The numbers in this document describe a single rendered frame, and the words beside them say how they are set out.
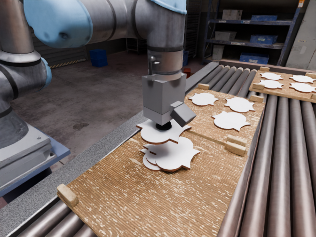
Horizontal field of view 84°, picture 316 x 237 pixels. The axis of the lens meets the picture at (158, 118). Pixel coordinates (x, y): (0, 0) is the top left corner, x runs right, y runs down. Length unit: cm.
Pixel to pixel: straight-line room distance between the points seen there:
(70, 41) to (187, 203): 39
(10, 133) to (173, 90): 52
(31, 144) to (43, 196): 19
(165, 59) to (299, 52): 471
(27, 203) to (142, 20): 49
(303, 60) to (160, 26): 476
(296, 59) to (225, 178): 463
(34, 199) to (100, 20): 44
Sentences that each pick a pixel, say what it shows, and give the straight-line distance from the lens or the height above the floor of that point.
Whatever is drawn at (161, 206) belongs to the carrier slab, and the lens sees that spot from 44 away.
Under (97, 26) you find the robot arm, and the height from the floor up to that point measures 129.
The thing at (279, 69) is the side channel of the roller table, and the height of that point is 94.
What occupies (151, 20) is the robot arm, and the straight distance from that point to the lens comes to 36.
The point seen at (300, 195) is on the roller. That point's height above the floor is 92.
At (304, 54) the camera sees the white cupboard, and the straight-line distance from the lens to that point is 501.
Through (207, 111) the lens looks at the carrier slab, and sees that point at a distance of 79.
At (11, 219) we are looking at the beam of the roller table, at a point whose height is 91.
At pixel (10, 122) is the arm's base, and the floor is 102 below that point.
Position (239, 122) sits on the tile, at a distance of 75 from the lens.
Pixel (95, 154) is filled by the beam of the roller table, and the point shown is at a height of 91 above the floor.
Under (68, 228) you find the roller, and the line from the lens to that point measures 48.
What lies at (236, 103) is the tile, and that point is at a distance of 89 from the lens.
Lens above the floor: 131
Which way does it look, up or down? 32 degrees down
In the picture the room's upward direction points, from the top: straight up
